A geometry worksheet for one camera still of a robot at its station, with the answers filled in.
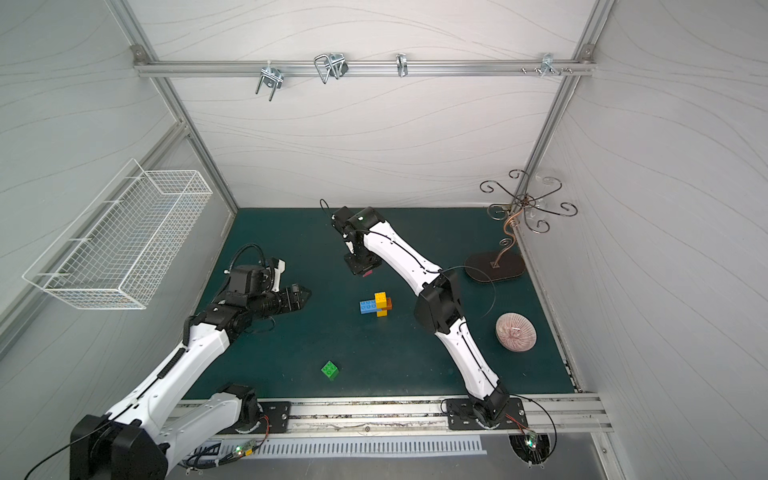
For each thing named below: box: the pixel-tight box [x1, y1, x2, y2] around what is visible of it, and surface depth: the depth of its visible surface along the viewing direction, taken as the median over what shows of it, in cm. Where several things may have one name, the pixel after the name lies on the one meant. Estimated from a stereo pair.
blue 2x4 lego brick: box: [359, 300, 382, 314], surface depth 90 cm
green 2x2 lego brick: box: [321, 360, 339, 381], surface depth 80 cm
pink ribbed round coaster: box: [496, 312, 537, 352], surface depth 87 cm
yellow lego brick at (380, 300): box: [374, 291, 387, 309], surface depth 87 cm
